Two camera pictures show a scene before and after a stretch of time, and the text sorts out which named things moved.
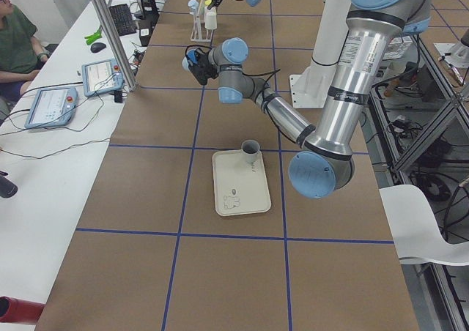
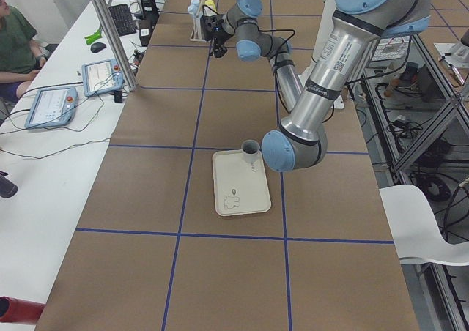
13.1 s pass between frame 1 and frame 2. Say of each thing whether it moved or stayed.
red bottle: stayed
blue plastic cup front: stayed
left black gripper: moved
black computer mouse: stayed
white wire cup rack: stayed
